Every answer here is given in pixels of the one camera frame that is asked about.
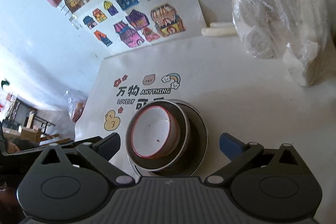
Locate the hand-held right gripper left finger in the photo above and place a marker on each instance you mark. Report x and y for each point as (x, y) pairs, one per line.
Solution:
(109, 144)

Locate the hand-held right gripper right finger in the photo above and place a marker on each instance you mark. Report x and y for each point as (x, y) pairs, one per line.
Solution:
(231, 145)

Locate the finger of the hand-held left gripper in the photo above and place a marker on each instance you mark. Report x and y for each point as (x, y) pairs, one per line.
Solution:
(78, 140)

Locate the large steel plate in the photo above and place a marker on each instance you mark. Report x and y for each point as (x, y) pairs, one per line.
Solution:
(198, 132)

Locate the white bowl with red rim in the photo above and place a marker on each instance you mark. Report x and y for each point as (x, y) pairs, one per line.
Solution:
(155, 132)

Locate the cardboard box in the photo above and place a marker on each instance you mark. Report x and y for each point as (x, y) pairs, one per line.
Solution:
(30, 134)

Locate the white cartoon printed mat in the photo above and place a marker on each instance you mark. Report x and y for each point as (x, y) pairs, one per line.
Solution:
(236, 98)

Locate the clear bag of white buns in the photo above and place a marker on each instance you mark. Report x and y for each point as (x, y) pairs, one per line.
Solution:
(278, 24)

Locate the coloured houses drawing sheet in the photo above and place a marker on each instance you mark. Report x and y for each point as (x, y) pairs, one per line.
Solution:
(147, 16)

